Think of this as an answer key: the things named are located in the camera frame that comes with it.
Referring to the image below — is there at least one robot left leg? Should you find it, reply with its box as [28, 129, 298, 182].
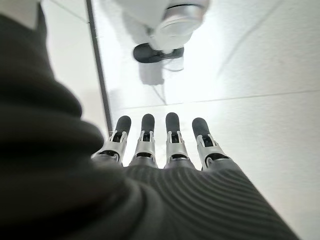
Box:
[122, 0, 211, 64]

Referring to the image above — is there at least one white cabinet door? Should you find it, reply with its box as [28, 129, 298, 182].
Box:
[39, 0, 113, 133]

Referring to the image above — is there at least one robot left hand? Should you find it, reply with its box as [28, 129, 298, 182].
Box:
[0, 0, 301, 240]

